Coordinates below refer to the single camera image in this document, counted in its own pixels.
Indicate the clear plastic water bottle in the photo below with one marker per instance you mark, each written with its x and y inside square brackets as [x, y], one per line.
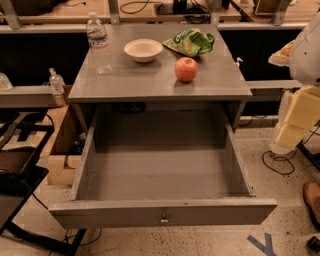
[99, 43]

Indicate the small white pump bottle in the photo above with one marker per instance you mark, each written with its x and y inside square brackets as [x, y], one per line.
[238, 61]

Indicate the black office chair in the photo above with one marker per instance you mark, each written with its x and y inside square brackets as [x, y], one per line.
[20, 176]

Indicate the grey cabinet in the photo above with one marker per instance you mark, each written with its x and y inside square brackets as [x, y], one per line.
[218, 77]

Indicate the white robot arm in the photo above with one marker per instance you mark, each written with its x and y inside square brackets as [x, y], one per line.
[299, 111]

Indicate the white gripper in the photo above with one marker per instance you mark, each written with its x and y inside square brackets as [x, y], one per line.
[308, 55]

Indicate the clear sanitizer pump bottle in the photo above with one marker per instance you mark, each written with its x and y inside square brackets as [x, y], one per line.
[57, 84]

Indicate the red apple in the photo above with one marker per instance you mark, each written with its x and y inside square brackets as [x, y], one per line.
[186, 69]

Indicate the brown shoe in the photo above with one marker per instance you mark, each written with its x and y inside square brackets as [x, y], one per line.
[311, 196]

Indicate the green chip bag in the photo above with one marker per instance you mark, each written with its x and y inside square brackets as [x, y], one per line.
[191, 42]

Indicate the open grey top drawer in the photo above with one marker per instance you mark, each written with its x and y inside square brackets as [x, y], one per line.
[161, 168]

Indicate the cardboard box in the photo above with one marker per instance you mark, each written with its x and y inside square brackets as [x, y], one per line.
[61, 161]

